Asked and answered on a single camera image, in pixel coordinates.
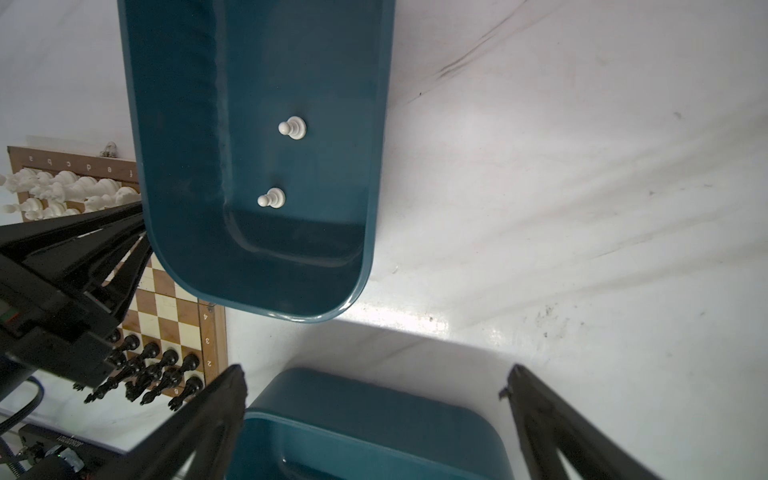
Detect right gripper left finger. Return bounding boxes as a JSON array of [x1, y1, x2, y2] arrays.
[[92, 365, 247, 479]]

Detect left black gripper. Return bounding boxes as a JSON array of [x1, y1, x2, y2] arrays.
[[1, 202, 152, 396]]

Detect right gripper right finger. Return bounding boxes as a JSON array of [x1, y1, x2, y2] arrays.
[[499, 364, 658, 479]]

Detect wooden chess board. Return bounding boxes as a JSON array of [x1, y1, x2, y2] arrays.
[[8, 146, 228, 397]]

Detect white chess pieces on board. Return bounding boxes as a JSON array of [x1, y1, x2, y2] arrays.
[[1, 168, 141, 221]]

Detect black chess pieces on board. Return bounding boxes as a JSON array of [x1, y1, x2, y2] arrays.
[[84, 329, 206, 412]]

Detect near teal plastic bin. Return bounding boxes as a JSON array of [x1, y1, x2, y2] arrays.
[[226, 368, 513, 479]]

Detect teal plastic bin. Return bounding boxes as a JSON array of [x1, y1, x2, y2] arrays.
[[117, 1, 395, 323], [226, 368, 513, 479]]

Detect white pawn in bin far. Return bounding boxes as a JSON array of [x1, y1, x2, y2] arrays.
[[257, 187, 286, 209]]

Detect white pawn in bin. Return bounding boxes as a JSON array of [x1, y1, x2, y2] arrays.
[[257, 187, 286, 209], [278, 116, 307, 140]]

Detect far teal plastic bin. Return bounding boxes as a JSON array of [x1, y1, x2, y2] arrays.
[[117, 1, 395, 323]]

